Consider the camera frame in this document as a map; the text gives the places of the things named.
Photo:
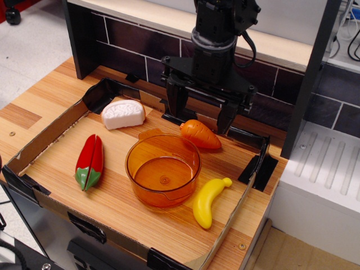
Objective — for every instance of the white dish drying rack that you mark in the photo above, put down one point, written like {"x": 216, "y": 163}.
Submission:
{"x": 317, "y": 198}

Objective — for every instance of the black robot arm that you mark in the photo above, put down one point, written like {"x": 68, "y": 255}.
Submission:
{"x": 219, "y": 21}

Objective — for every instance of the white toy sushi piece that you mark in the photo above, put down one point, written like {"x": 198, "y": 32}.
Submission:
{"x": 123, "y": 113}

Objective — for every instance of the yellow toy banana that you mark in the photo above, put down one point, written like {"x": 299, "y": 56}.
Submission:
{"x": 202, "y": 204}

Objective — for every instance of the orange transparent plastic pot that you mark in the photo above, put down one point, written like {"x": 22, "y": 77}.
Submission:
{"x": 163, "y": 168}

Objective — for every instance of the black office chair wheel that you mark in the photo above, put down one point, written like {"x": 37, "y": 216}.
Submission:
{"x": 12, "y": 16}

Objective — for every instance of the dark shelf frame with tiles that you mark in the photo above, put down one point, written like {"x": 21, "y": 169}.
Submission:
{"x": 132, "y": 36}

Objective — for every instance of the cardboard fence with black tape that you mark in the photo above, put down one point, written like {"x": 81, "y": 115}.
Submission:
{"x": 43, "y": 133}

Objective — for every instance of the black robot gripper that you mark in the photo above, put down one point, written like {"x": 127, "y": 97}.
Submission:
{"x": 211, "y": 72}

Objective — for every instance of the orange toy carrot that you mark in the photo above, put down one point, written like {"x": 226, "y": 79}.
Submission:
{"x": 199, "y": 134}

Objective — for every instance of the red toy chili pepper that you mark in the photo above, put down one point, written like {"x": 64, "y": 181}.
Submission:
{"x": 90, "y": 163}

